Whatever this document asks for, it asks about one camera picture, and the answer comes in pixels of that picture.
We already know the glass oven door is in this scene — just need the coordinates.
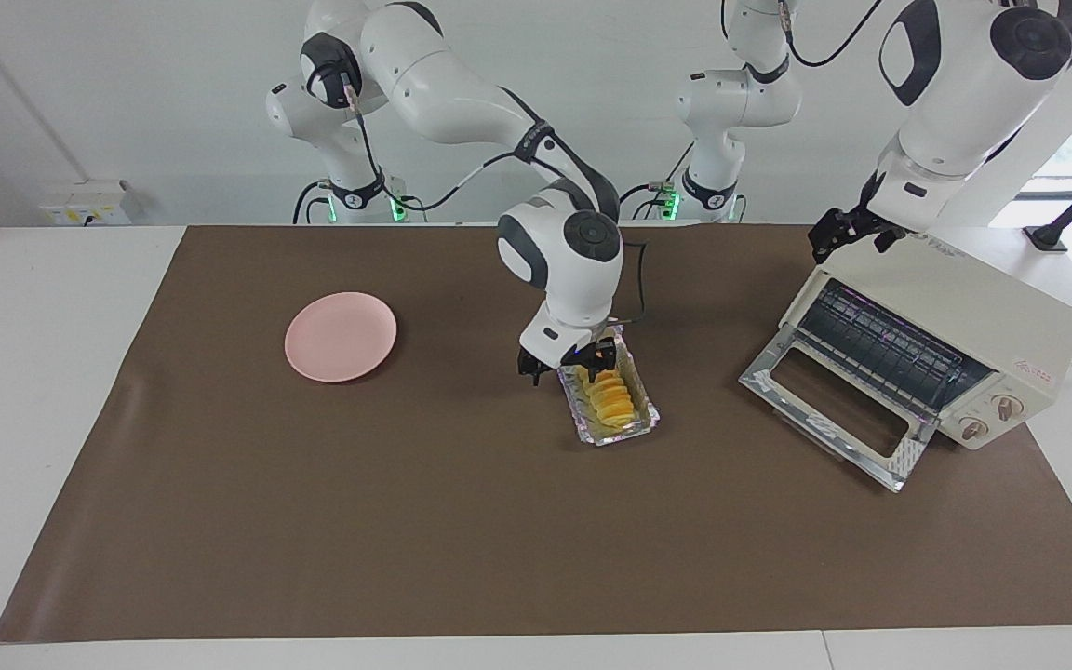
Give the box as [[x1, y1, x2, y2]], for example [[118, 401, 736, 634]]
[[739, 335, 937, 493]]

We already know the brown table mat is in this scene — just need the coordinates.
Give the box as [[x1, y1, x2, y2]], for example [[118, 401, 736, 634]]
[[0, 223, 1072, 643]]

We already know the black right base cable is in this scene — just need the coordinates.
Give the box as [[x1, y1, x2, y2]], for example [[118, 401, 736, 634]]
[[292, 180, 332, 224]]

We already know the silver foil baking tray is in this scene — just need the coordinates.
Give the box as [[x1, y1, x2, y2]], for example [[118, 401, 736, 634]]
[[556, 326, 661, 447]]

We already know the metal oven rack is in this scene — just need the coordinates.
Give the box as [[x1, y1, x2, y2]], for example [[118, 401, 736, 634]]
[[797, 279, 993, 415]]

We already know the yellow ridged bread loaf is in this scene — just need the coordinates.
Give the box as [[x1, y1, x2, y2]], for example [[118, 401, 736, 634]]
[[583, 368, 637, 431]]

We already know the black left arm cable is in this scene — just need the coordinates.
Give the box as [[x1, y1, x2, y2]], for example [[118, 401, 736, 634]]
[[783, 0, 881, 68]]

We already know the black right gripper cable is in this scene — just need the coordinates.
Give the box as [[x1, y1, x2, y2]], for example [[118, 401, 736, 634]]
[[345, 88, 649, 325]]

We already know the black left base cable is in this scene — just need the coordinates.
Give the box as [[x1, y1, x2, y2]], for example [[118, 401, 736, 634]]
[[606, 140, 697, 221]]

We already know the pink round plate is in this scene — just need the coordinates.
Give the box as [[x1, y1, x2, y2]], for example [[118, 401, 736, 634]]
[[284, 291, 398, 383]]

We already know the cream toaster oven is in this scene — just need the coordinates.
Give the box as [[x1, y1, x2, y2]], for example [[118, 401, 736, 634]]
[[778, 231, 1072, 451]]

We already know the black base cable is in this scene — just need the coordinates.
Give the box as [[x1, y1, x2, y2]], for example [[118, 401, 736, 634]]
[[292, 180, 332, 224], [606, 140, 697, 221]]

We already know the white wall socket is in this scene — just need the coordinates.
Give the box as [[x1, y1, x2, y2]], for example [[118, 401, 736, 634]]
[[40, 181, 132, 227]]

